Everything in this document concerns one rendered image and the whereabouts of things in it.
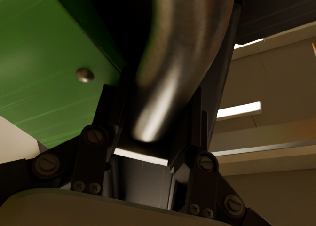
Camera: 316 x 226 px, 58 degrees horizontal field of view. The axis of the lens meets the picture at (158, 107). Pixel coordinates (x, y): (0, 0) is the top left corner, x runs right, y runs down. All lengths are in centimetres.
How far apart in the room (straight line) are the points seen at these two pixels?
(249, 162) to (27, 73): 442
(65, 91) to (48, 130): 6
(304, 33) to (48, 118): 763
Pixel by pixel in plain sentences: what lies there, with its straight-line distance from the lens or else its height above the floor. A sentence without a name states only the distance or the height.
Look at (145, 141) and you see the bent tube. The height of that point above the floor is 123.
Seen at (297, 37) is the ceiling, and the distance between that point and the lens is 779.
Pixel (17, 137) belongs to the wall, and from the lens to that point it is 679.
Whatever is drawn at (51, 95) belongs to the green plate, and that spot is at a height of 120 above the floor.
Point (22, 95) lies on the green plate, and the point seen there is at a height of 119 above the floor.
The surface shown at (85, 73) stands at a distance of 17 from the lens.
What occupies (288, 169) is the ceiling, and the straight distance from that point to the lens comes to 462.
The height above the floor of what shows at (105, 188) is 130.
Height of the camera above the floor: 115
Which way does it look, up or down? 27 degrees up
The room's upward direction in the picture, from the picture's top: 150 degrees clockwise
